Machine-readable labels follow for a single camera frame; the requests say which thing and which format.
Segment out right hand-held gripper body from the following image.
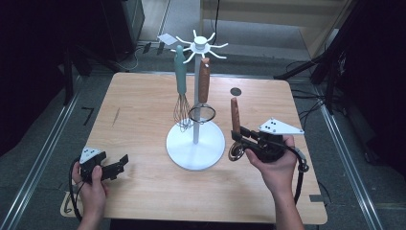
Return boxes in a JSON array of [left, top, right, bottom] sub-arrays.
[[252, 118, 305, 163]]

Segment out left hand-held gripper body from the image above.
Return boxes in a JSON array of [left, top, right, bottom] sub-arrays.
[[79, 147, 125, 183]]

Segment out spiral metal utensil wooden handle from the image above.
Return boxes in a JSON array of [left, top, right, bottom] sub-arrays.
[[228, 97, 247, 162]]

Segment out white utensil stand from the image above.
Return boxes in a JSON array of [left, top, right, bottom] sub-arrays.
[[166, 29, 230, 172]]

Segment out mesh strainer with wooden handle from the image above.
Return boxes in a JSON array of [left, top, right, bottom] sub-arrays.
[[188, 57, 217, 125]]

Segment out whisk with teal handle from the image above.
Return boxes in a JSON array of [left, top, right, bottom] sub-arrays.
[[172, 44, 194, 132]]

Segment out person's left hand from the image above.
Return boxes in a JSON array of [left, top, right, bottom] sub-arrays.
[[71, 162, 109, 220]]

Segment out person's right hand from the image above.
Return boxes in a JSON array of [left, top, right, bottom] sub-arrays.
[[244, 135, 299, 196]]

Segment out beige board piece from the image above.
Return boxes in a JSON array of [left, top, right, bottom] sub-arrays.
[[60, 191, 84, 219]]

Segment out black stand legs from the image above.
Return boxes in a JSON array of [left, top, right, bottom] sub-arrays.
[[274, 0, 348, 114]]

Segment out light wooden panel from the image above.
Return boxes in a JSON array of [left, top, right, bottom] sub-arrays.
[[200, 0, 352, 60]]

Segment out white paper sheet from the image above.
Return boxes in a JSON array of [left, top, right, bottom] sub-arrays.
[[156, 33, 179, 46]]

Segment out dark cabinet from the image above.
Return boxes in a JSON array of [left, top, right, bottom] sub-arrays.
[[99, 0, 146, 62]]

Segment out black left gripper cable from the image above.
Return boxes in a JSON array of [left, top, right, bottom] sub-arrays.
[[68, 157, 84, 223]]

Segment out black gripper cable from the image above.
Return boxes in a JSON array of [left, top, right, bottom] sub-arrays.
[[283, 145, 310, 205], [68, 157, 84, 223]]

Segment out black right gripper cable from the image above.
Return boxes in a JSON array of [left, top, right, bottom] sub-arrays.
[[283, 145, 310, 205]]

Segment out black floor cables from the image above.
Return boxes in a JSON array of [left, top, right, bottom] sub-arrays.
[[286, 60, 329, 130]]

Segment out metal floor rail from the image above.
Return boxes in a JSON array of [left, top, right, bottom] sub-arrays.
[[0, 92, 80, 230], [314, 85, 384, 230]]

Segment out black hanging cable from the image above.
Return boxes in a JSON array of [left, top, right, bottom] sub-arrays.
[[212, 0, 221, 46]]

